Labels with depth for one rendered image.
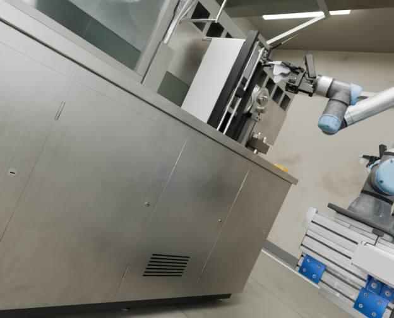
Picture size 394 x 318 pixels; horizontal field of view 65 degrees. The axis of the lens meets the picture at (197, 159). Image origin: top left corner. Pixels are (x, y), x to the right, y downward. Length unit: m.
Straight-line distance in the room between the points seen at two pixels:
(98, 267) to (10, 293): 0.28
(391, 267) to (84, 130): 1.01
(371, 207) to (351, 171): 3.04
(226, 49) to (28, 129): 1.20
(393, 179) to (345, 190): 3.11
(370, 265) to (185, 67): 1.39
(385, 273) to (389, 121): 3.42
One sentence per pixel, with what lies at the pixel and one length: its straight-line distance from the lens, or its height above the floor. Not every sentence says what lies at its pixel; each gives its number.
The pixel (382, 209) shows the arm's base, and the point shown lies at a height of 0.87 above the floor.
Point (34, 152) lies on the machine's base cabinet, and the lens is 0.96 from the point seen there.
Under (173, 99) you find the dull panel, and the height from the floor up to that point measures 1.02.
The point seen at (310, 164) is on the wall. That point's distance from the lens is 4.56.
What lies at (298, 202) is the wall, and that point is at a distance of 4.49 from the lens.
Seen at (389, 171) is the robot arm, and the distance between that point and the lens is 1.20.
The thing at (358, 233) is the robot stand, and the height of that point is 0.75.
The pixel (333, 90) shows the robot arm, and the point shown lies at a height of 1.20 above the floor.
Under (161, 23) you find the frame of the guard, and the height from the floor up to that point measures 1.12.
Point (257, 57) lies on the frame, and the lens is 1.72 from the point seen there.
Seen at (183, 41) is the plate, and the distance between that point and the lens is 1.91.
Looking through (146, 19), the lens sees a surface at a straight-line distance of 1.11.
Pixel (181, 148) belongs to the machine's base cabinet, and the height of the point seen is 0.77.
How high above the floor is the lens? 0.76
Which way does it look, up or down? level
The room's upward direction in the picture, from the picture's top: 25 degrees clockwise
